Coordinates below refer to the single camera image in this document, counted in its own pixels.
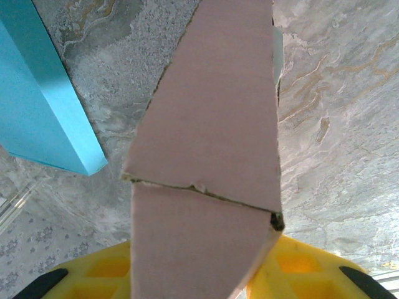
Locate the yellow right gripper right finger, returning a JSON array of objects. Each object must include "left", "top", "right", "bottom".
[{"left": 246, "top": 235, "right": 397, "bottom": 299}]

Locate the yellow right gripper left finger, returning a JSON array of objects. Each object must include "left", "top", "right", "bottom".
[{"left": 12, "top": 241, "right": 132, "bottom": 299}]

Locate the pink paper box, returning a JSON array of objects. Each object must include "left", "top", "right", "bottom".
[{"left": 120, "top": 0, "right": 286, "bottom": 299}]

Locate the blue paper box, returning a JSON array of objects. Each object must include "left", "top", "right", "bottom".
[{"left": 0, "top": 0, "right": 108, "bottom": 178}]

